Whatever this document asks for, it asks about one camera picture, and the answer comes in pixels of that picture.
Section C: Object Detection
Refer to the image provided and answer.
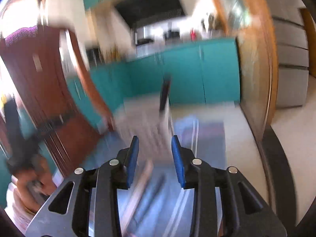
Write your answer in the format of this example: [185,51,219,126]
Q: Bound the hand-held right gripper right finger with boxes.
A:
[171,135,288,237]

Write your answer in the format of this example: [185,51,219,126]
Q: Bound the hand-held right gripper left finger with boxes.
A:
[26,135,140,237]

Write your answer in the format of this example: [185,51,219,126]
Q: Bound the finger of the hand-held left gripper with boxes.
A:
[35,112,76,135]

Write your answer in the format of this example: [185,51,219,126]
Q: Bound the pile of chopsticks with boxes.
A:
[121,159,167,235]

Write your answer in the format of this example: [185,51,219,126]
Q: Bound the white plastic utensil holder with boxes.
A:
[116,99,174,166]

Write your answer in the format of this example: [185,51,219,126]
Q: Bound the dark brown chopstick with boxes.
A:
[159,73,172,113]

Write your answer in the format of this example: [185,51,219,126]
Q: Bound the person's left hand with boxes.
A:
[11,153,58,211]

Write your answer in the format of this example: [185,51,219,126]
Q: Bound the carved dark wooden chair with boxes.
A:
[0,25,116,178]

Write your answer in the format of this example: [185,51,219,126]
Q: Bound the blue plaid cloth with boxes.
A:
[81,118,226,237]

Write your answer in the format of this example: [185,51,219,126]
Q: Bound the teal lower kitchen cabinets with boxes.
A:
[65,37,241,119]

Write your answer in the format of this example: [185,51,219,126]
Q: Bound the wooden framed glass door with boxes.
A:
[206,0,277,149]

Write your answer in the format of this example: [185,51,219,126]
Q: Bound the black cooking pot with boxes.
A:
[165,30,181,41]

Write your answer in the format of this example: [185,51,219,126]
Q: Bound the black range hood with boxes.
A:
[115,0,185,27]

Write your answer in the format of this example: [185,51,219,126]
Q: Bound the silver refrigerator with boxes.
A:
[257,0,310,108]

